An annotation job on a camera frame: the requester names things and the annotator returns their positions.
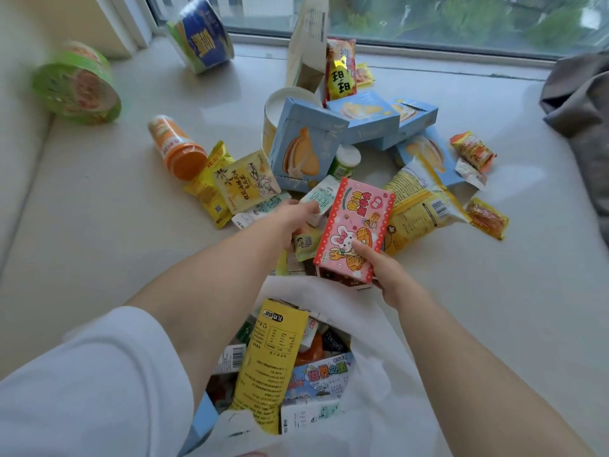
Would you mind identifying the large yellow snack bag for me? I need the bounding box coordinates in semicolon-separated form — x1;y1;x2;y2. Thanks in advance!
383;156;472;258

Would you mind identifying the person's right forearm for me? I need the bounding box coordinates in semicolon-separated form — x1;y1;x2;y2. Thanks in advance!
393;280;596;457

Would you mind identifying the window frame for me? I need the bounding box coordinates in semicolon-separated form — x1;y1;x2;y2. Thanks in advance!
93;0;609;68

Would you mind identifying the pink rabbit print snack box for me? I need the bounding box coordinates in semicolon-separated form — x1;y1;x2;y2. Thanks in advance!
313;177;396;285

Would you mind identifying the white and green flat packet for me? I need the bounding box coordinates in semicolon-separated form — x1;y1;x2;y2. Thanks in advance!
231;192;292;230

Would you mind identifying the small orange snack packet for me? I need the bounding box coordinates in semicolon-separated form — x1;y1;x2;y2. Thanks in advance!
464;197;510;241
449;131;497;173

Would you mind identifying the person's right hand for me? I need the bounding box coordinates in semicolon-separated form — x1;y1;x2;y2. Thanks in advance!
351;240;414;311

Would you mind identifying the grey cloth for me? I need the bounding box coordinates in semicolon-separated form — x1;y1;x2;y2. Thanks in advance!
539;51;609;249

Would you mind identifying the green bottle with white cap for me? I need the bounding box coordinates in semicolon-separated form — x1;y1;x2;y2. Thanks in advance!
327;144;362;181

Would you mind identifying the white barcode packet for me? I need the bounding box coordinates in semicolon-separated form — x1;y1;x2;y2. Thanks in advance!
212;343;247;376

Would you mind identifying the tall yellow box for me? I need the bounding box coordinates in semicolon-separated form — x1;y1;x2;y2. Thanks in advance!
231;299;310;435

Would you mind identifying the dark packet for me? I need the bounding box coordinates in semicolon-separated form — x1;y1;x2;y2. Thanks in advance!
321;328;352;354

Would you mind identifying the small green cartoon packet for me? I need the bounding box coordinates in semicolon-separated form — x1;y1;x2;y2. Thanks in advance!
293;227;327;262

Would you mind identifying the white box with green print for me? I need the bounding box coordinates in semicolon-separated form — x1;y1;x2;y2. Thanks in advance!
280;398;341;435

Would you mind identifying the person's left hand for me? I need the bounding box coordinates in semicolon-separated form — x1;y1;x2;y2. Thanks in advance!
263;200;321;250

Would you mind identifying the yellow snack packet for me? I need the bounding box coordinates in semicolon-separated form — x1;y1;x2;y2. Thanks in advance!
184;140;235;230

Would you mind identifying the white plastic bag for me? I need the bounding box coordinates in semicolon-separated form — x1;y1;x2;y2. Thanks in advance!
188;275;450;457

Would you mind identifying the tall beige carton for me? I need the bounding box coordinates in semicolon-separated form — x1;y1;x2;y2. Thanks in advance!
285;0;330;94

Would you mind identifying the pale yellow flower print packet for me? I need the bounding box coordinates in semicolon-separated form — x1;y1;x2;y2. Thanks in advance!
213;150;283;215

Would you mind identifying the white shirt sleeve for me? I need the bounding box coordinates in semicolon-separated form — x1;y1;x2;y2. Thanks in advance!
0;306;195;457

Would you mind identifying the green instant noodle bowl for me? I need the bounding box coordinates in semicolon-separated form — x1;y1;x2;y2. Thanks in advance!
32;41;123;125

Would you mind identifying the orange lidded drink cup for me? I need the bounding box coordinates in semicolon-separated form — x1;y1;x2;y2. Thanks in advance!
147;115;209;182

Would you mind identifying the small white packet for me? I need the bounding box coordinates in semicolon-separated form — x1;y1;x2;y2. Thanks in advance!
455;157;488;191

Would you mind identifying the colourful cartoon print box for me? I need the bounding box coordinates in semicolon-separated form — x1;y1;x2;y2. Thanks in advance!
284;352;356;406

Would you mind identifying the large blue pastry box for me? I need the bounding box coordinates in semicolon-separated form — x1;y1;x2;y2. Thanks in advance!
268;96;350;194

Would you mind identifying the white and green sachet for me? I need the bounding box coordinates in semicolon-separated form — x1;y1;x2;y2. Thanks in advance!
299;174;342;216

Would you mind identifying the blue instant noodle bowl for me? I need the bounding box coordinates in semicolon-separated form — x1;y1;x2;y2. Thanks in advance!
165;0;235;75

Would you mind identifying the yellow and red snack bag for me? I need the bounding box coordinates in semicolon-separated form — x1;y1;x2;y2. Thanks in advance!
324;38;358;108

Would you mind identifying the person's left forearm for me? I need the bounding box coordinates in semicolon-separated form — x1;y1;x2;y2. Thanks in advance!
125;221;289;414

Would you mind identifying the light blue box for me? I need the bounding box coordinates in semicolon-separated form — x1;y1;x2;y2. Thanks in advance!
178;392;220;457

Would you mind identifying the yellow paper cup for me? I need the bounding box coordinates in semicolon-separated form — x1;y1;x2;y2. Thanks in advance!
261;86;324;157

